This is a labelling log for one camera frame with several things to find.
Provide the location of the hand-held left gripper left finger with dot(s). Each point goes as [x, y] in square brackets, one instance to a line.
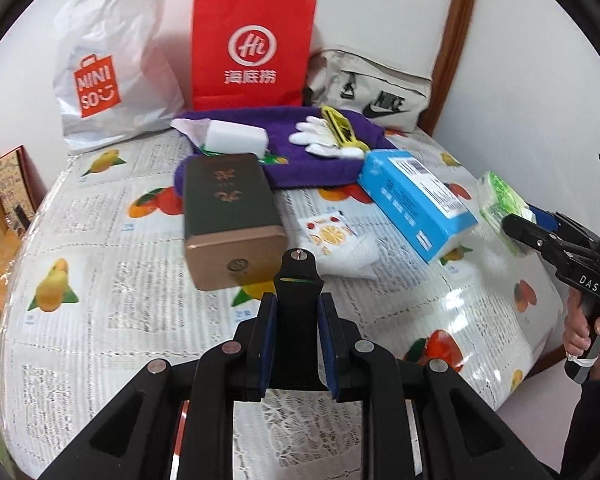
[266, 345]

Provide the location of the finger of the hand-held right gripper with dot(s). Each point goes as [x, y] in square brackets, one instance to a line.
[530, 232]
[545, 215]

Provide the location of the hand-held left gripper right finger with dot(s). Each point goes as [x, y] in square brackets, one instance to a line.
[327, 345]

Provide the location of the green tissue packet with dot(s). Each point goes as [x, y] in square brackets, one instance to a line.
[500, 200]

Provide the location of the black plastic stand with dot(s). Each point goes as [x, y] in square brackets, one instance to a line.
[297, 300]

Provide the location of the white fabric glove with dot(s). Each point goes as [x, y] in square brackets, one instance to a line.
[315, 132]

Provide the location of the white gauze cloth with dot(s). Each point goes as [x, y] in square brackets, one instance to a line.
[190, 127]

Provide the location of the person's right forearm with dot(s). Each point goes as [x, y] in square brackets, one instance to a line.
[595, 435]

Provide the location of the person's right hand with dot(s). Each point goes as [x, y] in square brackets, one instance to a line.
[575, 337]

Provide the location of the small fruit-print packet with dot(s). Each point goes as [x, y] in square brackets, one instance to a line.
[350, 255]

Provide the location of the blue cardboard box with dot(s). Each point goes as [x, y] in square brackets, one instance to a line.
[405, 200]

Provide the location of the fruit print tablecloth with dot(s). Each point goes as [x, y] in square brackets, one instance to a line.
[130, 310]

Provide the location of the dark green tin box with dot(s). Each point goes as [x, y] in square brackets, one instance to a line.
[225, 200]

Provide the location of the purple towel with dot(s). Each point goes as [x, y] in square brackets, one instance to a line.
[290, 160]

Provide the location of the beige canvas bag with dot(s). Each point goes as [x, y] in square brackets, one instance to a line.
[400, 85]

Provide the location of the yellow plastic tool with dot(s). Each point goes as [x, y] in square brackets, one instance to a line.
[342, 127]

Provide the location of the brown printed cardboard box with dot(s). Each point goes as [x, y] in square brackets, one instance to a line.
[12, 185]

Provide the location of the red paper bag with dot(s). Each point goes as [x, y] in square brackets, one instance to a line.
[250, 20]

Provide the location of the white plastic shopping bag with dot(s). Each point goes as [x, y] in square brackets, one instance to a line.
[120, 35]

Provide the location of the wooden door frame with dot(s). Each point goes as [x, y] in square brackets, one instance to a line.
[455, 25]

